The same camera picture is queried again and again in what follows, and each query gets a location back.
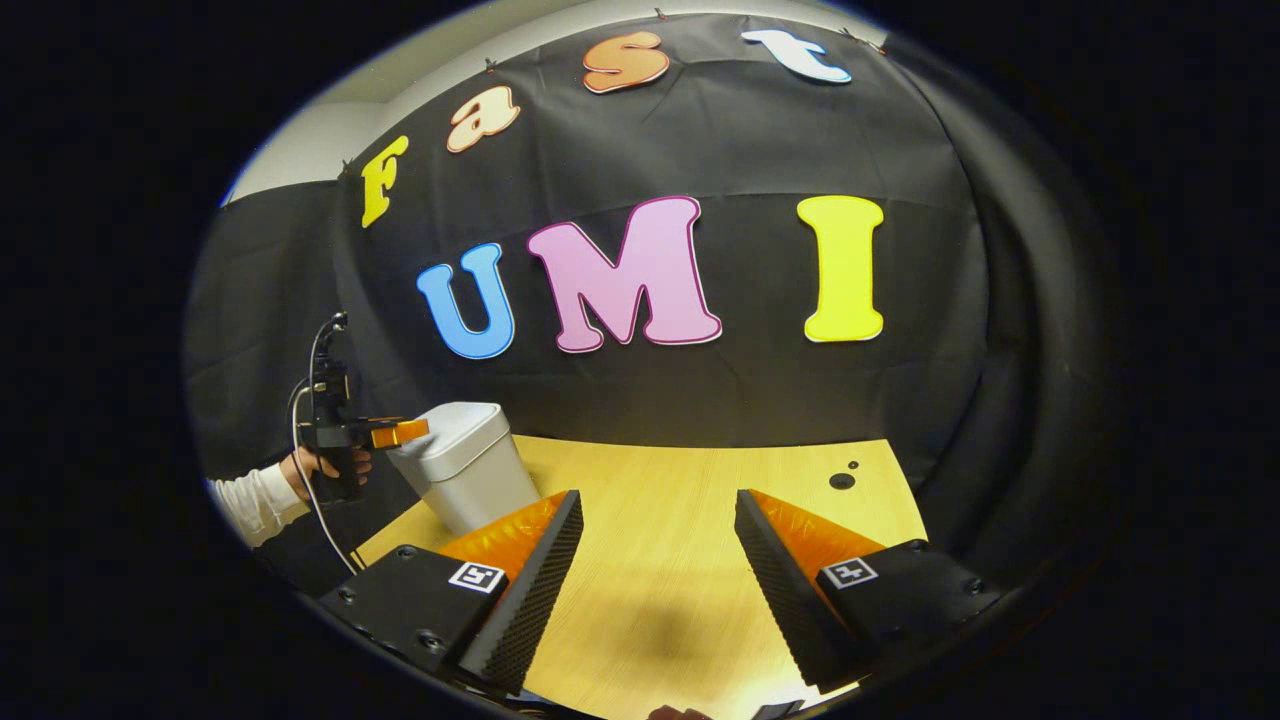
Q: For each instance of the wooden desktop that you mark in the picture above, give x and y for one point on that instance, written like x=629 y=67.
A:
x=680 y=500

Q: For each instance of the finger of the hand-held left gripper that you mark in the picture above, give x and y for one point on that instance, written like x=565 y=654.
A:
x=405 y=432

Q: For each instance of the black desk grommet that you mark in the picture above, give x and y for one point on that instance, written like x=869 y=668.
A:
x=842 y=481

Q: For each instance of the black backdrop cloth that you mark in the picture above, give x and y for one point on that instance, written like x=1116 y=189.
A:
x=750 y=400

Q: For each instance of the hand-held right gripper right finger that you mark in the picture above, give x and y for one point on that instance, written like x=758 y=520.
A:
x=795 y=610

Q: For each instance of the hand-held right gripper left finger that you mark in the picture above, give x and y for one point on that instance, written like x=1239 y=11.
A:
x=530 y=610

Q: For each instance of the white desktop garbage bin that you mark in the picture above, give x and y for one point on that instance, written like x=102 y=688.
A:
x=470 y=480

